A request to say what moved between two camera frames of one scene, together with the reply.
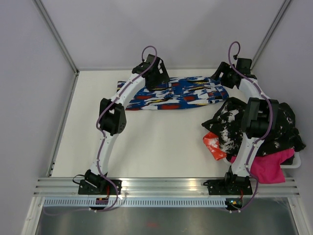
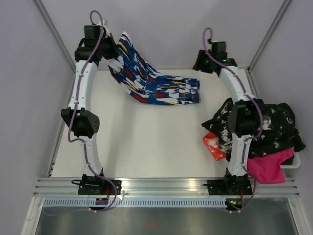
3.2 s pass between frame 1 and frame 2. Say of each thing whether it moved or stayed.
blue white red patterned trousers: moved
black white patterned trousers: stayed
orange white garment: stayed
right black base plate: stayed
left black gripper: moved
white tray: stayed
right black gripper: moved
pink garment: stayed
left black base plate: stayed
